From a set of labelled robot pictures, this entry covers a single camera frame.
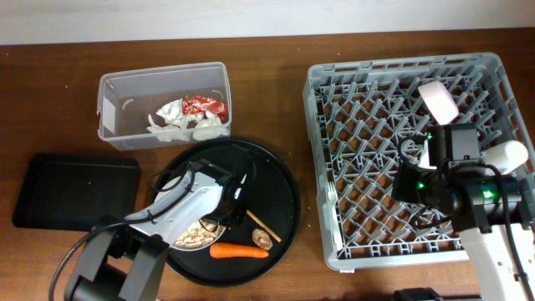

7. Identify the red snack wrapper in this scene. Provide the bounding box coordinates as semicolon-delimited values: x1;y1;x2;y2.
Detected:
182;95;228;121

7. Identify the white plastic fork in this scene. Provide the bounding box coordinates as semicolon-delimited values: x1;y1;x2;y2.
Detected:
327;181;344;251

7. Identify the pink small bowl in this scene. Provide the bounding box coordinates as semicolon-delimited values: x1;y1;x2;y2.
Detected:
418;81;459;125

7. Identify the white cup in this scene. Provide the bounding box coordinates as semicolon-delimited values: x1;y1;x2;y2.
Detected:
485;140;528;175

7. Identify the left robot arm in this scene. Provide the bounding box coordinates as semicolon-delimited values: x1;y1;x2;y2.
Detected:
64;144;257;300

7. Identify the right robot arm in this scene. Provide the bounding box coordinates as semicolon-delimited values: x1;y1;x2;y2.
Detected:
391;123;534;300

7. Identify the grey dishwasher rack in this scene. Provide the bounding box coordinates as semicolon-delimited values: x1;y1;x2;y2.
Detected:
303;53;533;273

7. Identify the wooden chopstick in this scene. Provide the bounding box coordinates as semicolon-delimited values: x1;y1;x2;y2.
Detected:
246;210;282;242

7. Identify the brown shiitake mushroom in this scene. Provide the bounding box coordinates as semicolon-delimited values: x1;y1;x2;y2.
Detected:
252;228;273;251

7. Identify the grey bowl with food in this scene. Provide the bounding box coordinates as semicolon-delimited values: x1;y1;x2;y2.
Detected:
161;180;225;251

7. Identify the orange carrot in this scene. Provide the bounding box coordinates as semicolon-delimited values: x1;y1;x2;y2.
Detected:
209;242;269;259

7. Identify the round black tray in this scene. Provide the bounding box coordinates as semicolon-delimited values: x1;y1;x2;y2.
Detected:
155;138;301;287

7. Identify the clear plastic bin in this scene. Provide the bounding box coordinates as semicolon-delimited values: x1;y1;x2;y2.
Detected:
97;62;232;151

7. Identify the black rectangular tray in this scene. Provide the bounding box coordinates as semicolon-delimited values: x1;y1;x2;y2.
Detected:
12;154;140;231

